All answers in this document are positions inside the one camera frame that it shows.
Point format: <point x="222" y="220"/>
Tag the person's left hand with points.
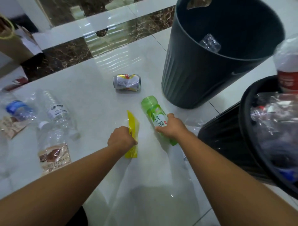
<point x="120" y="139"/>

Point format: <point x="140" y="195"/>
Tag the person's right hand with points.
<point x="174" y="128"/>

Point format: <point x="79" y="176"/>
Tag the person's left thumb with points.
<point x="133" y="142"/>

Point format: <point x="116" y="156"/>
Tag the person's right thumb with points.
<point x="161" y="130"/>

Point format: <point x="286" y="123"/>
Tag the green plastic tea bottle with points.
<point x="154" y="111"/>

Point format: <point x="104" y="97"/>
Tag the clear bag with yellow strip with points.
<point x="151" y="177"/>

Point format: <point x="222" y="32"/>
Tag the person's right forearm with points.
<point x="228" y="184"/>

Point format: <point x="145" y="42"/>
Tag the person's left forearm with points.
<point x="62" y="184"/>

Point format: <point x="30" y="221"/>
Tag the crushed silver drink can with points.
<point x="127" y="82"/>

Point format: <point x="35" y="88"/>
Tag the black bin with liner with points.
<point x="223" y="144"/>

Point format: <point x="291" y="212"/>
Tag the dark grey ribbed bin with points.
<point x="193" y="69"/>

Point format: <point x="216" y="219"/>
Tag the clear bottle with white label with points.
<point x="59" y="114"/>

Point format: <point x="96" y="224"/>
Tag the white-capped bottle with brown label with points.
<point x="52" y="151"/>

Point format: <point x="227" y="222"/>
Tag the crushed clear bottle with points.
<point x="210" y="43"/>

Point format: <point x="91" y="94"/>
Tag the pile of crushed clear bottles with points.
<point x="274" y="116"/>

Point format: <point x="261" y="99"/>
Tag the clear bottle with blue cap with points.
<point x="17" y="110"/>

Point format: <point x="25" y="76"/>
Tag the red and white box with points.
<point x="14" y="82"/>

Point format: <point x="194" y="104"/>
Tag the clear bottle with red label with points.
<point x="287" y="69"/>

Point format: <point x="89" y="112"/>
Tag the white cardboard box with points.
<point x="31" y="42"/>

